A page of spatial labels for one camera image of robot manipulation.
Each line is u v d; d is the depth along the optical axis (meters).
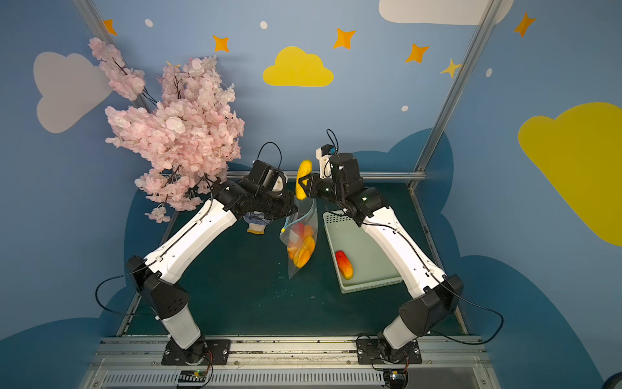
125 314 0.86
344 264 0.90
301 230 0.96
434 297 0.41
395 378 0.73
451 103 0.90
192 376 0.73
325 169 0.61
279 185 0.61
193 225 0.48
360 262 0.91
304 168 0.70
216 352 0.75
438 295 0.41
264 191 0.60
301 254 0.91
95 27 0.71
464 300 0.42
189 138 0.60
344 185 0.53
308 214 0.73
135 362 0.74
